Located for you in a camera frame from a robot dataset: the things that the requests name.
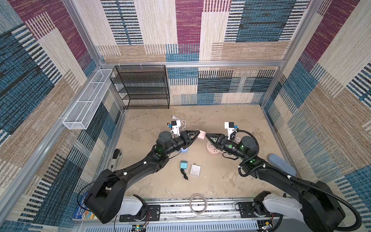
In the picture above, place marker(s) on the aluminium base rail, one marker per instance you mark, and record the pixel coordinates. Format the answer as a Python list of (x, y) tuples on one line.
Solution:
[(197, 215)]

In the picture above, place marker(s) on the teal plug adapter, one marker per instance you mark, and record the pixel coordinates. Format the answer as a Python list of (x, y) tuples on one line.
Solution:
[(184, 164)]

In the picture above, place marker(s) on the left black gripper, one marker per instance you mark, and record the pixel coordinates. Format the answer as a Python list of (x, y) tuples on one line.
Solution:
[(186, 136)]

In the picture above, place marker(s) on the white mesh wall basket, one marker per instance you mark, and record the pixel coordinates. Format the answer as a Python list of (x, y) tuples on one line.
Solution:
[(83, 111)]

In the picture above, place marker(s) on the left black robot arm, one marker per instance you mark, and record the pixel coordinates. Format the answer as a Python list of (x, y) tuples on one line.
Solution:
[(105, 198)]

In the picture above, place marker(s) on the black wire shelf rack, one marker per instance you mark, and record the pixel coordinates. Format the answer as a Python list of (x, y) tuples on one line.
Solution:
[(142, 86)]

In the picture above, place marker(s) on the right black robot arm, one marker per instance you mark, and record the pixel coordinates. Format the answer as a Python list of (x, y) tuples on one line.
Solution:
[(322, 210)]

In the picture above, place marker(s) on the white square plug adapter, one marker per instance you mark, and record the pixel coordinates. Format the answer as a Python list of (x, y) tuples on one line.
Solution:
[(195, 170)]

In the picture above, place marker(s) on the pink plug adapter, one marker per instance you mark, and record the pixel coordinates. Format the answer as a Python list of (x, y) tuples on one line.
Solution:
[(202, 135)]

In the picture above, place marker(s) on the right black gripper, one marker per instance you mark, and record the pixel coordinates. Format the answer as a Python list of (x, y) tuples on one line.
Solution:
[(220, 140)]

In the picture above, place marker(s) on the blue grey oval pad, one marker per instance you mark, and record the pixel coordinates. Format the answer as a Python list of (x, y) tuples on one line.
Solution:
[(280, 163)]

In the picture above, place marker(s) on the pink round power strip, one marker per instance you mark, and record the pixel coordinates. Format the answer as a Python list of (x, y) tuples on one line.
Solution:
[(212, 150)]

